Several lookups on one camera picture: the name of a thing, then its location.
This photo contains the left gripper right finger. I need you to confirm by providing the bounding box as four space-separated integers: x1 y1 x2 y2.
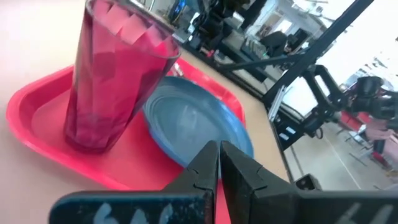
220 140 398 224

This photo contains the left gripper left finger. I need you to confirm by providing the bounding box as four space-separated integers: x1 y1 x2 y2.
49 140 220 224

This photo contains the blue round plate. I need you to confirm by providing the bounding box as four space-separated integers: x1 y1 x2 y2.
142 76 254 179

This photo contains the red translucent cup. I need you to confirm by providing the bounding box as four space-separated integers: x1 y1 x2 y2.
63 0 182 154

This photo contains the red plastic tray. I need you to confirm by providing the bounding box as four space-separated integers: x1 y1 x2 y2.
6 57 247 224

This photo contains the dark grey desk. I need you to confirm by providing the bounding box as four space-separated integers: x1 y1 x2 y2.
174 0 299 85

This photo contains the black aluminium rig frame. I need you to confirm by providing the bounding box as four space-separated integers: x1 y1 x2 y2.
217 0 376 150

